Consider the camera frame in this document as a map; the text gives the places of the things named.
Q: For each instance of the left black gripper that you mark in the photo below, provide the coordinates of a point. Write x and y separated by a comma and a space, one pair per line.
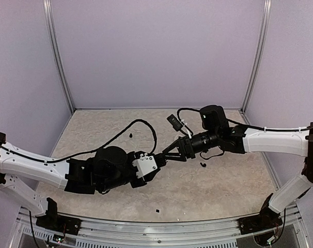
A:
145, 179

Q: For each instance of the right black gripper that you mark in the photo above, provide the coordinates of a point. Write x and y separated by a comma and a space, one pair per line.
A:
188, 151

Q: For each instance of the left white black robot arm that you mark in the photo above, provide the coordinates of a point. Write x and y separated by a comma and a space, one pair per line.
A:
110, 168

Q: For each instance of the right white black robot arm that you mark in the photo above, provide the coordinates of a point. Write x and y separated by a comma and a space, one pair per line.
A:
243, 139

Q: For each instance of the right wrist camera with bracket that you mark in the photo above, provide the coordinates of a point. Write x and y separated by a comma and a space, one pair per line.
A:
179, 126

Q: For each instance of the front aluminium rail frame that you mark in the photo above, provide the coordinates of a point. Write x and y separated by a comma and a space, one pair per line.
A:
199, 206

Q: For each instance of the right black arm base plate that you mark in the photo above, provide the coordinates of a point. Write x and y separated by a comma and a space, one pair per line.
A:
265, 219

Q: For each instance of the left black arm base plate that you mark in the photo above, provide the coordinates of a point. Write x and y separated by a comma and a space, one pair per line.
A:
52, 220

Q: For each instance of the right aluminium corner post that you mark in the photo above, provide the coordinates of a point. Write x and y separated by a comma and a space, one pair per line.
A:
258, 55

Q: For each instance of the aluminium corner post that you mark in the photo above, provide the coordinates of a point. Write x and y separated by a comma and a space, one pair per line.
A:
258, 55
47, 6

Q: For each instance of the left aluminium corner post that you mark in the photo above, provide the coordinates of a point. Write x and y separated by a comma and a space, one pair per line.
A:
47, 6

